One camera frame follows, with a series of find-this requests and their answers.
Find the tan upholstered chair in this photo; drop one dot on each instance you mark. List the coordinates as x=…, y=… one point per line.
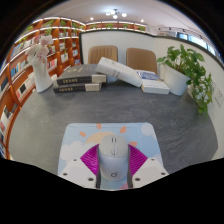
x=141, y=60
x=102, y=54

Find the window with dark frame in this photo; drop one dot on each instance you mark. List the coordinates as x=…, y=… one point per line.
x=196, y=41

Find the light grey computer mouse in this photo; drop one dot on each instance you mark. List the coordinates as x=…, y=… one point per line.
x=113, y=160

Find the orange wooden shelf unit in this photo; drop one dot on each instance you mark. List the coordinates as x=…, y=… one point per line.
x=20, y=80

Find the ceiling lamp with round bulbs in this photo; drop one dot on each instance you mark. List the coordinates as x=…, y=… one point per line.
x=115, y=14

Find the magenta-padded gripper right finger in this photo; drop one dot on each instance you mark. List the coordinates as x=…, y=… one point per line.
x=150, y=170

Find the pastel printed mouse pad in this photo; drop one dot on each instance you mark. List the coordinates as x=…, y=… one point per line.
x=76, y=140

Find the white vase with pink flowers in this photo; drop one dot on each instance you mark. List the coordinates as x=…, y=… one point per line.
x=41, y=71

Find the green plant in white pot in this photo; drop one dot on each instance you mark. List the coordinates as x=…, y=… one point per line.
x=186, y=66

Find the blue and white book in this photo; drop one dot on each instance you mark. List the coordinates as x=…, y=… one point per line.
x=154, y=85

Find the dark grey hardcover book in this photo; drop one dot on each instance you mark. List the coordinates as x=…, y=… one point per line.
x=78, y=74
x=75, y=88

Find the recessed ceiling spotlights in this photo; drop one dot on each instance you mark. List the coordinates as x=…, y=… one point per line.
x=91, y=19

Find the thick white book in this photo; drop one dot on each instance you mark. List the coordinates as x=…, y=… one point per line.
x=118, y=71

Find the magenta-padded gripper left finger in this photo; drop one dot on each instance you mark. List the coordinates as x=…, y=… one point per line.
x=77, y=170

